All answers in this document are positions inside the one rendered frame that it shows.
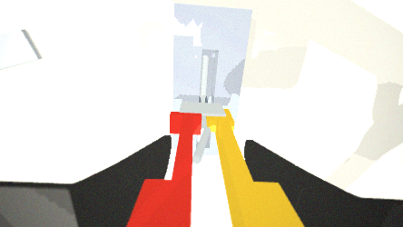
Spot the grey rod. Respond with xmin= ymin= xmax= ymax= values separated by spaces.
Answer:
xmin=197 ymin=55 xmax=209 ymax=142

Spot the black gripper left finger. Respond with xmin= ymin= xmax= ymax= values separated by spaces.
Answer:
xmin=0 ymin=135 xmax=172 ymax=227

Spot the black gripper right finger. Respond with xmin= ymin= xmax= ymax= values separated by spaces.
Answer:
xmin=243 ymin=139 xmax=403 ymax=227

